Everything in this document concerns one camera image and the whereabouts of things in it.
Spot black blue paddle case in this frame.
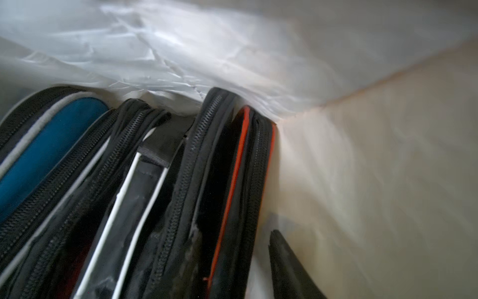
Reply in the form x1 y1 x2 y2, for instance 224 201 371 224
0 85 113 225

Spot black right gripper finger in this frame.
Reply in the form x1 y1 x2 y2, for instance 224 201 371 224
268 230 326 299

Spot white canvas starry night bag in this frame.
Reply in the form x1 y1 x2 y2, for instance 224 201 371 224
1 1 478 299

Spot black red paddle case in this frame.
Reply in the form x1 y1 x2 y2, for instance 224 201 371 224
119 87 276 299

